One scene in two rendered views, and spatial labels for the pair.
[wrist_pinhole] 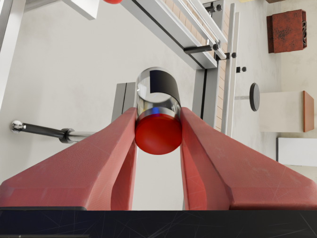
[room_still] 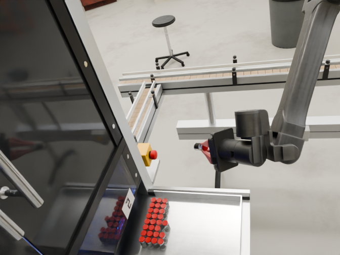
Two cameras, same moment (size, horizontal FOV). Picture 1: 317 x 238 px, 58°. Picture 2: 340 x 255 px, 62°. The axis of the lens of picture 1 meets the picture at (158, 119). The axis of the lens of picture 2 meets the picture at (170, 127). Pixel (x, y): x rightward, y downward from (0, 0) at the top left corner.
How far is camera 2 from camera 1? 0.68 m
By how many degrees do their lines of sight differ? 10
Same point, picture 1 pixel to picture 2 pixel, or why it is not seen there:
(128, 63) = (159, 131)
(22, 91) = not seen: hidden behind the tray
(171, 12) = (142, 122)
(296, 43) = not seen: outside the picture
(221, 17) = (129, 85)
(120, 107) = (194, 134)
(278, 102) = not seen: outside the picture
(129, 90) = (182, 131)
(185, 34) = (150, 111)
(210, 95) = (178, 85)
